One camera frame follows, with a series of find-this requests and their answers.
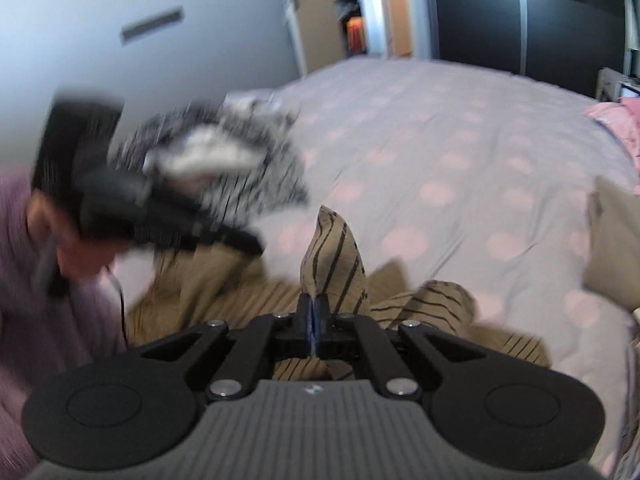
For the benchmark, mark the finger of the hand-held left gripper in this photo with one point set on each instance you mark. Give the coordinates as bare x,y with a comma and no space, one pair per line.
200,230

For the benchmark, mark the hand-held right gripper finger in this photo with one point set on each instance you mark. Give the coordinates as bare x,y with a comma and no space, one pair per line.
321,325
308,325

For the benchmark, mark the tan striped button shirt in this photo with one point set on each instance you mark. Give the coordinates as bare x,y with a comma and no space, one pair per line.
335,260

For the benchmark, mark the person's left hand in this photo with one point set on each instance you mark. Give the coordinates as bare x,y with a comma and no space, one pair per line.
80,257

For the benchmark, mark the white garment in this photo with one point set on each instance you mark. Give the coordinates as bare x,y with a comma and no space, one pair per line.
210,152

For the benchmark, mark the grey wavy striped garment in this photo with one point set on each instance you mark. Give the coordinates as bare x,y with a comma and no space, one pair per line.
270,185

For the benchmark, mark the bed with pink dotted sheet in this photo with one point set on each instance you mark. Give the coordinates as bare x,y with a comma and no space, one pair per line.
450,160

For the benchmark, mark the white door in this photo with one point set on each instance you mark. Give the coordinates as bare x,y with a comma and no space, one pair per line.
315,20

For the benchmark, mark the wooden door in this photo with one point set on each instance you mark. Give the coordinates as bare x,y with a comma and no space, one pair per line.
395,10

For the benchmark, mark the taupe folded garment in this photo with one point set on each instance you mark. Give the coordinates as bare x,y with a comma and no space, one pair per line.
615,240

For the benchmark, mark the black wardrobe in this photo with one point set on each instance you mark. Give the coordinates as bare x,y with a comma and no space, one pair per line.
500,20

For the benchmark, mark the pink pillow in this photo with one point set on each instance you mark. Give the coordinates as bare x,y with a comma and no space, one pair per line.
620,120

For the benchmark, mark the white nightstand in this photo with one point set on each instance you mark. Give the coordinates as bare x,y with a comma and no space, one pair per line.
612,82

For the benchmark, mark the grey wall switch panel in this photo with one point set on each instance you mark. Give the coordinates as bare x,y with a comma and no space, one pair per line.
152,24

